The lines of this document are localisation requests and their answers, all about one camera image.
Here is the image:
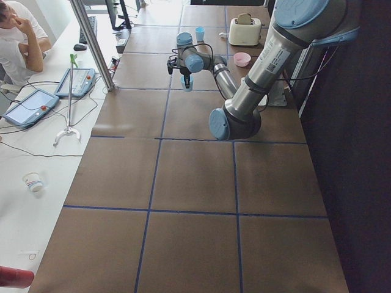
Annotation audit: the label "teach pendant tablet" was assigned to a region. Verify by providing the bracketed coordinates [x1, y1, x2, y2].
[4, 89, 59, 129]
[54, 68, 96, 99]

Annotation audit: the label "black pendant cables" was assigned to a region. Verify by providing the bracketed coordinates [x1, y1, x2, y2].
[0, 79, 106, 159]

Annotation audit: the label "black monitor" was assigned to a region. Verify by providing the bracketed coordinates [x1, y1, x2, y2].
[105, 0, 132, 31]

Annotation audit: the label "far teach pendant tablet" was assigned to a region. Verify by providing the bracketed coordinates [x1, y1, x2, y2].
[54, 68, 96, 99]

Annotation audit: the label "black keyboard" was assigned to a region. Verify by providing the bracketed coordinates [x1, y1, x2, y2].
[78, 15, 98, 44]

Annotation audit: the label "black computer mouse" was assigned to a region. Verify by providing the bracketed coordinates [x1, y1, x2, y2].
[73, 43, 87, 51]

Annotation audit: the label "seated person white shirt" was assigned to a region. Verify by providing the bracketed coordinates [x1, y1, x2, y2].
[1, 1, 52, 85]

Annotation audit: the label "red cylinder object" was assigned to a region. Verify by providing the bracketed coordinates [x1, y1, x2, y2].
[1, 266, 35, 289]

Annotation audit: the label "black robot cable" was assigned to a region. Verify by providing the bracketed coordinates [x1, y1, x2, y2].
[247, 45, 340, 115]

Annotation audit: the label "cream toaster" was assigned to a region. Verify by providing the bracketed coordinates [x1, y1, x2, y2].
[228, 18, 261, 46]

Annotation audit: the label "aluminium frame post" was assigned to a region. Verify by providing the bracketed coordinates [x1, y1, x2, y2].
[70, 0, 115, 92]

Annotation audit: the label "light blue standing cup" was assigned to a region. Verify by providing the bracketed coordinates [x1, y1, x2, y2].
[195, 27, 205, 42]

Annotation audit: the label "pink bowl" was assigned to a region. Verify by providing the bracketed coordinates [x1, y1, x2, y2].
[233, 52, 251, 67]

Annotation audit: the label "near teach pendant tablet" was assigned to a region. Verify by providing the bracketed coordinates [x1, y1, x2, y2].
[4, 89, 59, 129]

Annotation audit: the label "metal stand green clip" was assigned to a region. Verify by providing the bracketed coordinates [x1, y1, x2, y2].
[53, 54, 81, 147]

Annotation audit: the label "white paper cup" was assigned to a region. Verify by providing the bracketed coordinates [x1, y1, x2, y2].
[23, 172, 43, 192]

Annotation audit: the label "light blue cup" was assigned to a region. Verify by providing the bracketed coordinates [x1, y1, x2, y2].
[180, 75, 194, 92]
[195, 27, 205, 42]

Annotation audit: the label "toast slice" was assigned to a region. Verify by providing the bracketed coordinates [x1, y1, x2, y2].
[237, 13, 252, 25]

